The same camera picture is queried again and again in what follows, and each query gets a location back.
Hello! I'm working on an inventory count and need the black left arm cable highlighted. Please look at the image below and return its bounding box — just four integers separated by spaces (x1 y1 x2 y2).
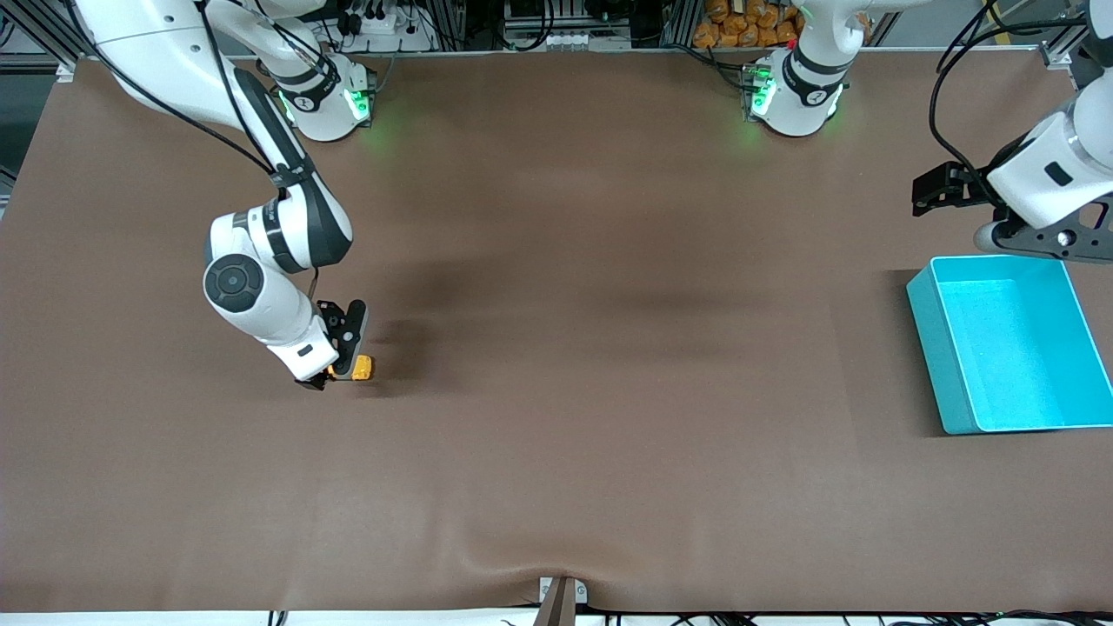
929 0 1092 210

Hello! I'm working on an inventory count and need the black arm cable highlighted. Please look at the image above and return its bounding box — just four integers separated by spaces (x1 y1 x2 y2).
929 0 1092 210
65 0 336 301

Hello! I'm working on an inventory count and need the orange snack bags pile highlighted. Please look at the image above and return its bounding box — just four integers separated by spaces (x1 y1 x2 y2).
692 0 803 50

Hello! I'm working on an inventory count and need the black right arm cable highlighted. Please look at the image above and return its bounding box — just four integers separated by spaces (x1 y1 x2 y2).
65 0 336 301

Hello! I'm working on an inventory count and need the brown table mat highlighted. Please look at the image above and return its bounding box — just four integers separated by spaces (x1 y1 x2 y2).
0 50 1113 615

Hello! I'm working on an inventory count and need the white power strip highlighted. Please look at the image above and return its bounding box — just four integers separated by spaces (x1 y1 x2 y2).
335 0 437 55

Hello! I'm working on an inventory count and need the aluminium frame corner bracket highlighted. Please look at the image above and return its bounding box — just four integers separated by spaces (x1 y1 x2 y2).
1042 39 1096 88

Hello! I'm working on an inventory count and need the turquoise plastic bin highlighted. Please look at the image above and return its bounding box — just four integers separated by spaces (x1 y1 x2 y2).
906 254 1113 436

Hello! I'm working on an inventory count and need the grey metal camera mount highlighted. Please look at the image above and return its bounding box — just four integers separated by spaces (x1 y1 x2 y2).
532 576 590 626

